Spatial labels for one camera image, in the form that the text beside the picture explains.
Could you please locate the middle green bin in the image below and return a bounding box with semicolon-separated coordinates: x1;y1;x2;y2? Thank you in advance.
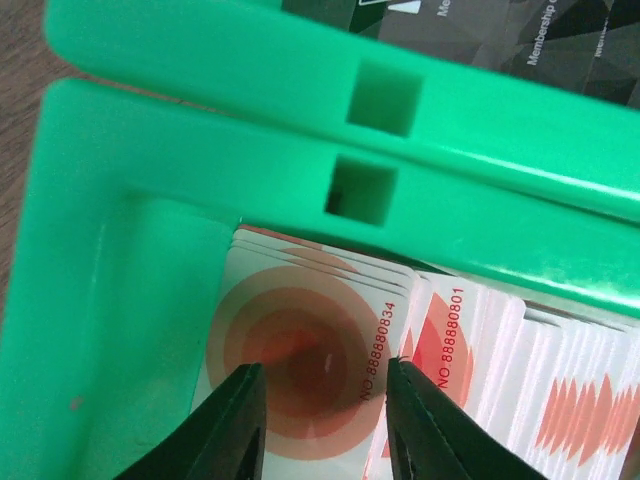
44;1;639;223

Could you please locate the green bin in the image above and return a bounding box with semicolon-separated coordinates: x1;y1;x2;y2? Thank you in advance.
44;1;639;223
1;78;639;479

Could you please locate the left green bin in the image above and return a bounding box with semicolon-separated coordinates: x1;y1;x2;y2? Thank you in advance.
1;78;639;479

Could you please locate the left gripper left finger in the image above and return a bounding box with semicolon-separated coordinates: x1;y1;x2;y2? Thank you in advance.
117;363;266;480

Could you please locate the black card stack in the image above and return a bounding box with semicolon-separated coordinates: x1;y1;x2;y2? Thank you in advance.
281;0;639;109

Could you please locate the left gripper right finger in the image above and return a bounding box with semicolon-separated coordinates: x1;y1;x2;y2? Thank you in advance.
386;357;544;480

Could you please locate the red white card stack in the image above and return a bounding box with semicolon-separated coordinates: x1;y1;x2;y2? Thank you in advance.
193;226;639;479

